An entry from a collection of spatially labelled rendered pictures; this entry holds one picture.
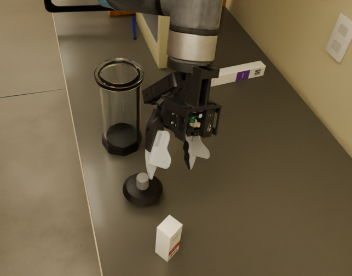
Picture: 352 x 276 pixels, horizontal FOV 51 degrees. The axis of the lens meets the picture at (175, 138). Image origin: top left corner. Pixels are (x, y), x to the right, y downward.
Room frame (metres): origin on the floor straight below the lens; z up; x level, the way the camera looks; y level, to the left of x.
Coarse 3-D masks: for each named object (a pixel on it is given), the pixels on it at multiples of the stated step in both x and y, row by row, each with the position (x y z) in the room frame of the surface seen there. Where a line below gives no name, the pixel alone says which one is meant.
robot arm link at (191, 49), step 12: (168, 36) 0.49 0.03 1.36; (180, 36) 0.47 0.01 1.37; (192, 36) 0.47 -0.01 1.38; (204, 36) 0.47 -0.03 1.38; (216, 36) 0.49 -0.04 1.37; (168, 48) 0.48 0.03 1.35; (180, 48) 0.46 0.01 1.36; (192, 48) 0.46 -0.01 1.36; (204, 48) 0.47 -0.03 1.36; (180, 60) 0.46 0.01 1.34; (192, 60) 0.46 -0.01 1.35; (204, 60) 0.46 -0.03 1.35
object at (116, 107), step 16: (112, 64) 0.69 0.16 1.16; (128, 64) 0.69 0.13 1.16; (112, 80) 0.69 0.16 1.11; (128, 80) 0.69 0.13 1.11; (112, 96) 0.61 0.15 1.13; (128, 96) 0.61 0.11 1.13; (112, 112) 0.61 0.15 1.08; (128, 112) 0.61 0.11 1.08; (112, 128) 0.61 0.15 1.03; (128, 128) 0.61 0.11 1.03; (112, 144) 0.61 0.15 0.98; (128, 144) 0.61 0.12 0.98
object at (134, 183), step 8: (136, 176) 0.52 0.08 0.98; (144, 176) 0.50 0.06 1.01; (128, 184) 0.49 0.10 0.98; (136, 184) 0.49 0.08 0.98; (144, 184) 0.48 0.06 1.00; (152, 184) 0.50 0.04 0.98; (160, 184) 0.51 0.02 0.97; (128, 192) 0.47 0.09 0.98; (136, 192) 0.47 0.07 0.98; (144, 192) 0.47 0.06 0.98; (152, 192) 0.48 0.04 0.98; (160, 192) 0.49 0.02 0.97; (128, 200) 0.46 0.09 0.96; (136, 200) 0.45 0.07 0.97; (144, 200) 0.46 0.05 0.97; (152, 200) 0.46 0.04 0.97
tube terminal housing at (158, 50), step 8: (136, 16) 1.27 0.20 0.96; (160, 16) 1.00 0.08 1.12; (168, 16) 1.00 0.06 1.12; (144, 24) 1.17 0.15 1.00; (160, 24) 0.99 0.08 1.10; (168, 24) 1.00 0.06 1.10; (144, 32) 1.17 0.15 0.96; (160, 32) 0.99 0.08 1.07; (168, 32) 1.00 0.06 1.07; (152, 40) 1.07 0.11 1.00; (160, 40) 0.99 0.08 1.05; (152, 48) 1.07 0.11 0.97; (160, 48) 0.99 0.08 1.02; (160, 56) 0.99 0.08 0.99; (160, 64) 0.99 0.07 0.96
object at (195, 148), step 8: (192, 136) 0.46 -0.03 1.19; (184, 144) 0.46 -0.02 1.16; (192, 144) 0.45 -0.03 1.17; (200, 144) 0.44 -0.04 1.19; (184, 152) 0.45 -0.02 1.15; (192, 152) 0.45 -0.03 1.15; (200, 152) 0.44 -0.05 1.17; (208, 152) 0.43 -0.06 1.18; (184, 160) 0.45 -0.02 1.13; (192, 160) 0.44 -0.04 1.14
